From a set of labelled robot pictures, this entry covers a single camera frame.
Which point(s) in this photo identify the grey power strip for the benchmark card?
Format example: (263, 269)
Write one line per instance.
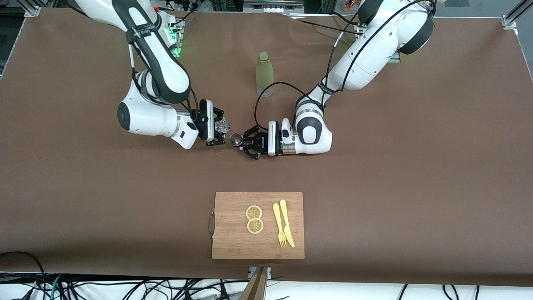
(275, 7)

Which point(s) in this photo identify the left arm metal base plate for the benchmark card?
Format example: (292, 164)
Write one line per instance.
(395, 58)

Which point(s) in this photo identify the clear glass cup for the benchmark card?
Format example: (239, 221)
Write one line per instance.
(223, 126)

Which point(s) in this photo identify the brown table cover sheet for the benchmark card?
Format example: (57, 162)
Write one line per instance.
(374, 208)

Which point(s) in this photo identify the metal bracket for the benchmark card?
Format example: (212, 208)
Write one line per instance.
(250, 273)

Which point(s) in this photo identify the metal jigger measuring cup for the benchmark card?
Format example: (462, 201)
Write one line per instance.
(236, 139)

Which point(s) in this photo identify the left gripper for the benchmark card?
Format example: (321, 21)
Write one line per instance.
(261, 143)

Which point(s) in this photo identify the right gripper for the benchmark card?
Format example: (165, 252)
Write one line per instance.
(216, 127)

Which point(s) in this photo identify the wooden post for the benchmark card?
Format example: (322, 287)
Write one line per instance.
(256, 289)

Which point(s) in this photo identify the wooden cutting board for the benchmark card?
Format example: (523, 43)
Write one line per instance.
(233, 241)

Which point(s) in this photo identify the lemon slice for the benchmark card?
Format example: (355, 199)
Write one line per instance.
(254, 212)
(255, 226)

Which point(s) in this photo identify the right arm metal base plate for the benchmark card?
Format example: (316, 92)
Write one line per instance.
(178, 51)

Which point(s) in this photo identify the yellow plastic fork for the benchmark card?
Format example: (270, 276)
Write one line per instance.
(276, 214)

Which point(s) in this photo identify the aluminium frame corner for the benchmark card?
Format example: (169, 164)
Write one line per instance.
(32, 10)
(509, 21)

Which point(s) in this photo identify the green bottle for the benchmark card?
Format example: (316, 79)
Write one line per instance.
(265, 71)

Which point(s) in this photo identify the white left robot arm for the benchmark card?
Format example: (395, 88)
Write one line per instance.
(366, 62)

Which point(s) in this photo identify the yellow plastic knife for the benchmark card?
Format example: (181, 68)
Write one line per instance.
(289, 237)

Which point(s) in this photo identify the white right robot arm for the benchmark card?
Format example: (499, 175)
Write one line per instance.
(166, 75)

